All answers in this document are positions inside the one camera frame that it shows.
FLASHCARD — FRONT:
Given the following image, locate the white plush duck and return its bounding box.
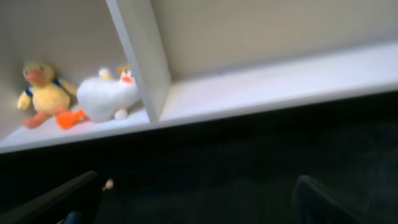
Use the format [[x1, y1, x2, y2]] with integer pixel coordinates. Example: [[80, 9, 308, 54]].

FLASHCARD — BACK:
[[55, 63, 140, 130]]

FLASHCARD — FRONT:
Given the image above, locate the yellow rattle drum toy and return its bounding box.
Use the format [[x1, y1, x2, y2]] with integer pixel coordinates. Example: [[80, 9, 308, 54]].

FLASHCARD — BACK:
[[102, 177, 115, 192]]

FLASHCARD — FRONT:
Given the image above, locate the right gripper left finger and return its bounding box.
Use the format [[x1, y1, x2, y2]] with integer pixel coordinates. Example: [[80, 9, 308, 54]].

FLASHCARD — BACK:
[[0, 170, 102, 224]]

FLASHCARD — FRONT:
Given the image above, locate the yellow plush duck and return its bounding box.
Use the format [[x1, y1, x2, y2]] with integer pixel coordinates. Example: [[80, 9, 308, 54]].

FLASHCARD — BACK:
[[17, 61, 78, 129]]

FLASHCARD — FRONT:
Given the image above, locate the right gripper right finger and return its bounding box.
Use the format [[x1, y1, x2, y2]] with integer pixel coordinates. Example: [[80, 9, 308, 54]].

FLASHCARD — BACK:
[[291, 174, 376, 224]]

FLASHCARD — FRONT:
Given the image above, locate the white shelf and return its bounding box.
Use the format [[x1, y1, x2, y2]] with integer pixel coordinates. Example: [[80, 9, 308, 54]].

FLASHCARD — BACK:
[[0, 0, 398, 155]]

